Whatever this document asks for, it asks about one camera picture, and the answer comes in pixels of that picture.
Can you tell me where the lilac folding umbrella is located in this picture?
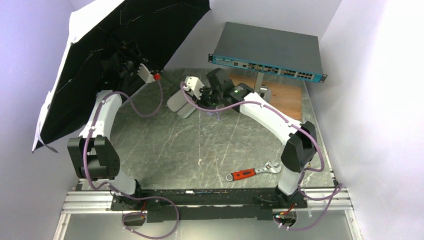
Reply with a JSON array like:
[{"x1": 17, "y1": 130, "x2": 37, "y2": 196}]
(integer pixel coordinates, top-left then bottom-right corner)
[{"x1": 32, "y1": 0, "x2": 211, "y2": 150}]

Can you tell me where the mint green umbrella sleeve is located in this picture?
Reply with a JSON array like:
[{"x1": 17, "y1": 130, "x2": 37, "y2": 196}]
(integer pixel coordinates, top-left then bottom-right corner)
[{"x1": 166, "y1": 90, "x2": 196, "y2": 119}]

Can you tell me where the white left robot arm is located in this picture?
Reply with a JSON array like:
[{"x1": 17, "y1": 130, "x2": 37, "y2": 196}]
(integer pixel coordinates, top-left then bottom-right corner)
[{"x1": 67, "y1": 48, "x2": 144, "y2": 201}]

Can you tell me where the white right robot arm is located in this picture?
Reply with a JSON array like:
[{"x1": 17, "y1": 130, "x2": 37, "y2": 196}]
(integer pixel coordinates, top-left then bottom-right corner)
[{"x1": 185, "y1": 68, "x2": 317, "y2": 200}]

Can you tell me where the wooden base board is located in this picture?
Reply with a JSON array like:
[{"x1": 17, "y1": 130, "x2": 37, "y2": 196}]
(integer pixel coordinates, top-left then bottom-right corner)
[{"x1": 228, "y1": 73, "x2": 303, "y2": 121}]

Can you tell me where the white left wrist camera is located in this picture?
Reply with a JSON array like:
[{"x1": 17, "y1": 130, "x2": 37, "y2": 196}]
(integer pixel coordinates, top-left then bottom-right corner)
[{"x1": 137, "y1": 63, "x2": 161, "y2": 84}]

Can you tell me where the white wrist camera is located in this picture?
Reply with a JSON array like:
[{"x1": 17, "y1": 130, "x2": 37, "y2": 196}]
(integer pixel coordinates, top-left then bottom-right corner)
[
  {"x1": 183, "y1": 76, "x2": 205, "y2": 100},
  {"x1": 137, "y1": 63, "x2": 161, "y2": 84}
]

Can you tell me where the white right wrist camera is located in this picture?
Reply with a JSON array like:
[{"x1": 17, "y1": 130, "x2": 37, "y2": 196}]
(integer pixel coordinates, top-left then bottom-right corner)
[{"x1": 183, "y1": 76, "x2": 205, "y2": 100}]

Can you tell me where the grey metal stand bracket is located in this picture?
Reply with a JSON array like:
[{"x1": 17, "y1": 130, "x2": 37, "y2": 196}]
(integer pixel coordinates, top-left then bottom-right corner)
[{"x1": 254, "y1": 72, "x2": 272, "y2": 102}]

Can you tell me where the teal network switch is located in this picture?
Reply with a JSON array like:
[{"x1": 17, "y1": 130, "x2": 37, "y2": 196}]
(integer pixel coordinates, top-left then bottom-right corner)
[{"x1": 208, "y1": 22, "x2": 327, "y2": 83}]

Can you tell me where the red handled adjustable wrench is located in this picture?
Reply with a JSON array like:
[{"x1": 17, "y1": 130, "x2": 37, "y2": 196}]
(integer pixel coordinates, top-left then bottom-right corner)
[{"x1": 225, "y1": 161, "x2": 282, "y2": 182}]

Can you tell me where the aluminium frame rail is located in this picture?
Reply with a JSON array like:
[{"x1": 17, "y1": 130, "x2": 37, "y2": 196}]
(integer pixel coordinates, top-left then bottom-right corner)
[{"x1": 52, "y1": 188, "x2": 364, "y2": 240}]

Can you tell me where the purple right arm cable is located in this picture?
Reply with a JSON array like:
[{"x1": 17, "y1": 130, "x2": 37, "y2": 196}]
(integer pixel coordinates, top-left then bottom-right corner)
[{"x1": 180, "y1": 81, "x2": 344, "y2": 232}]

